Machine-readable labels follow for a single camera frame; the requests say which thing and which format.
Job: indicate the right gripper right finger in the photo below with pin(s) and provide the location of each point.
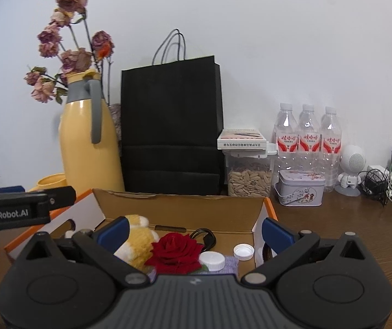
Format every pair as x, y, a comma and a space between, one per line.
291, 249

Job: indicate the white yellow plush toy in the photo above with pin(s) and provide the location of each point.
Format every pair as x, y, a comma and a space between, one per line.
137, 248

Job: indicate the clear seed container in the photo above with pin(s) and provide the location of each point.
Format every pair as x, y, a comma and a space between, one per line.
249, 172

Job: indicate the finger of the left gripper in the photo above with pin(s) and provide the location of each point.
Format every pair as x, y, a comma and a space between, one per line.
12, 189
60, 197

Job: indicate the white jar lid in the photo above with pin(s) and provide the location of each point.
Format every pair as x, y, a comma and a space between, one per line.
212, 261

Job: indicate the purple drawstring pouch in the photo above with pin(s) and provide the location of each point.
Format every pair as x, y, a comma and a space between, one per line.
231, 267

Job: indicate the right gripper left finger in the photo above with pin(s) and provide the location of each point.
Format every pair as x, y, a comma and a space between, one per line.
98, 248

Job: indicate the yellow thermos jug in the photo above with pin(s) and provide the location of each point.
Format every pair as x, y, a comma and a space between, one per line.
88, 137

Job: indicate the red rose flower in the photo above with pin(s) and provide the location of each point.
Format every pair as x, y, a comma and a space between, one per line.
175, 254

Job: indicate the water bottle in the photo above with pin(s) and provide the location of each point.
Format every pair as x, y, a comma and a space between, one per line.
309, 139
285, 138
331, 142

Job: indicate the right water bottle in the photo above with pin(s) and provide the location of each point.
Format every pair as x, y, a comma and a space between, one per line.
331, 142

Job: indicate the white flat box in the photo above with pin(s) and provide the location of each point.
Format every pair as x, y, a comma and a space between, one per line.
242, 139

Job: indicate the dried pink flowers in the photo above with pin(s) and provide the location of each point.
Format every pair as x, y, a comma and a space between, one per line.
67, 38

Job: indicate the yellow mug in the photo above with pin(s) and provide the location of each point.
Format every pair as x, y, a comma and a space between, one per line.
50, 182

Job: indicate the white robot toy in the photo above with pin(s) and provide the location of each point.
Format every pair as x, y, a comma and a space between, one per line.
352, 163

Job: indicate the left water bottle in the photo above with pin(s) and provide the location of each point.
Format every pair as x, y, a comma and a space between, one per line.
285, 138

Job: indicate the orange cardboard box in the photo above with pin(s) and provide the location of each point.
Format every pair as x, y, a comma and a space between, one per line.
233, 220

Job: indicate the black paper bag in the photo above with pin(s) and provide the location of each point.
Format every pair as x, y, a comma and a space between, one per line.
171, 117

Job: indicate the middle water bottle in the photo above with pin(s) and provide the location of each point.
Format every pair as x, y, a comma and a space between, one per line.
309, 139

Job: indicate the white bottle cap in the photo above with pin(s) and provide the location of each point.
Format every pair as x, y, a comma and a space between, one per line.
243, 252

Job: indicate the white tin box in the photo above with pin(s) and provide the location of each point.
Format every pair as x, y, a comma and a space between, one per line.
300, 188

